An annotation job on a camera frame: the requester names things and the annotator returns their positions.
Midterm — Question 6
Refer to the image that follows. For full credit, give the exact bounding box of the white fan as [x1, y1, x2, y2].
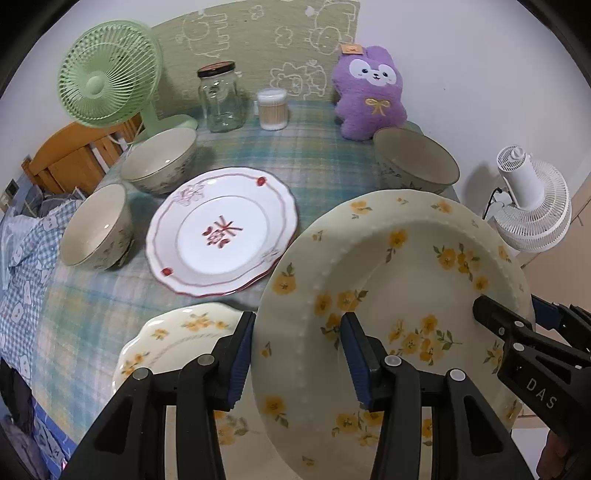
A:
[489, 145, 573, 252]

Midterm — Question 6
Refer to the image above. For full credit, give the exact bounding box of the plaid tablecloth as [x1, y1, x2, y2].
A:
[34, 99, 462, 446]

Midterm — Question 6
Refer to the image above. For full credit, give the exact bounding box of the cream bowl with dark rim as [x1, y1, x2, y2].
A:
[373, 127, 460, 195]

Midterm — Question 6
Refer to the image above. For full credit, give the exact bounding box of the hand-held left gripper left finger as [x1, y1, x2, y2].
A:
[60, 310, 257, 480]

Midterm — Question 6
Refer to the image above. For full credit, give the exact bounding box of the round yellow floral plate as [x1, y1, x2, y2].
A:
[250, 188, 536, 480]

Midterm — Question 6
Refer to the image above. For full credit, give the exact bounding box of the person's right hand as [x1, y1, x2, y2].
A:
[538, 427, 583, 480]

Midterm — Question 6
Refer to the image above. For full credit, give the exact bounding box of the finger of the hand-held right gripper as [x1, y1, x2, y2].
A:
[531, 295, 591, 354]
[473, 295, 591, 444]

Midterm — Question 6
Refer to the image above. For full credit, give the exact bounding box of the wooden chair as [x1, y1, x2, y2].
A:
[22, 113, 144, 197]

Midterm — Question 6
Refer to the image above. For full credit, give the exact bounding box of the purple plush toy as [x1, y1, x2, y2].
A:
[333, 44, 408, 140]

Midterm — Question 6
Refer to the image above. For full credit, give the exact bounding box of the blue checked blanket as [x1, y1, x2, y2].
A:
[0, 194, 88, 467]

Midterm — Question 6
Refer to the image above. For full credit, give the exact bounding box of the green desk fan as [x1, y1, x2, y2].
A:
[58, 25, 199, 144]

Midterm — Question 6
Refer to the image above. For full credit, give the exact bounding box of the green printed cloth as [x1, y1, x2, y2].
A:
[150, 0, 361, 116]

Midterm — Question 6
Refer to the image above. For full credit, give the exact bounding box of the glass jar with dark lid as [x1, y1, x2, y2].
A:
[197, 61, 245, 134]

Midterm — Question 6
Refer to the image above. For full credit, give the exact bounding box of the black fan cable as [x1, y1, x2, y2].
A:
[482, 187, 505, 220]

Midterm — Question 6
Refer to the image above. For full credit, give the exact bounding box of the cotton swab container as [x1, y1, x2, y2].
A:
[256, 88, 289, 131]

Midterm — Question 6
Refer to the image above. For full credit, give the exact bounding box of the scalloped yellow floral plate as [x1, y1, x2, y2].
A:
[113, 302, 259, 448]

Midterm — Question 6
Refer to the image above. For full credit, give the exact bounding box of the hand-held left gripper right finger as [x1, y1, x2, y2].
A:
[341, 312, 536, 480]

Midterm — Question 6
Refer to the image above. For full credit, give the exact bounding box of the cream floral bowl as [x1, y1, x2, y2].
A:
[121, 127, 199, 195]
[60, 184, 134, 271]

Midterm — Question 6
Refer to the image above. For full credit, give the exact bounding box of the dark cloth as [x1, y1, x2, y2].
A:
[0, 360, 49, 480]

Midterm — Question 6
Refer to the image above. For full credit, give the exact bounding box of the white plate with red pattern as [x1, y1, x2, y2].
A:
[146, 167, 298, 297]

